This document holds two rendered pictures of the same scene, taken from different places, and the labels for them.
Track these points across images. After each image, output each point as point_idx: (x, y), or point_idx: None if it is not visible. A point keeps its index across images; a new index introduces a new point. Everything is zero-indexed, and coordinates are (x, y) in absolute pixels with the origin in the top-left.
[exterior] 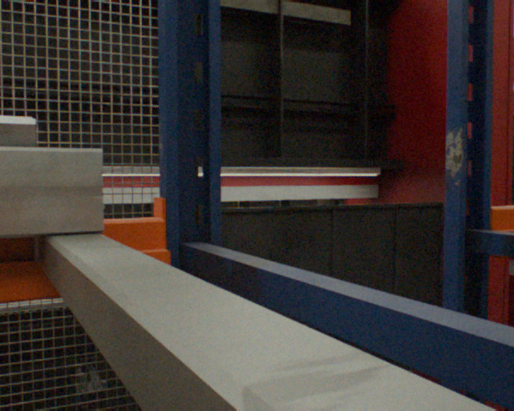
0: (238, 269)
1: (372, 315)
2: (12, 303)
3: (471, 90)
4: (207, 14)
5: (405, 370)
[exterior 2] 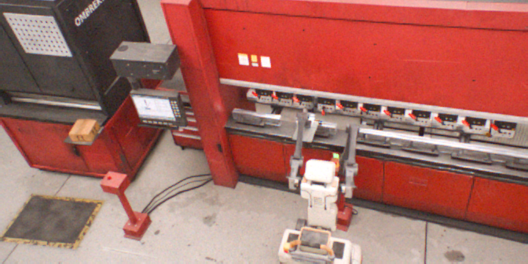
0: None
1: None
2: (397, 136)
3: None
4: None
5: None
